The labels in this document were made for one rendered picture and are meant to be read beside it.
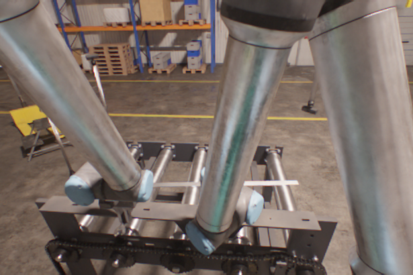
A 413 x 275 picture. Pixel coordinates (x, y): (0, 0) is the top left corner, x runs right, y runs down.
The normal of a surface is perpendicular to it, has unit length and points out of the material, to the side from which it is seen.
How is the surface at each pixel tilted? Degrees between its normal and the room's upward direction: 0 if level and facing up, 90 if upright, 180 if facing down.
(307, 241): 90
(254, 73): 97
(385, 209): 84
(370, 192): 91
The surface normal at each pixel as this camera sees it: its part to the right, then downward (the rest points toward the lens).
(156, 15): -0.11, 0.48
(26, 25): 0.82, 0.41
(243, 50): -0.62, 0.41
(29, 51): 0.58, 0.62
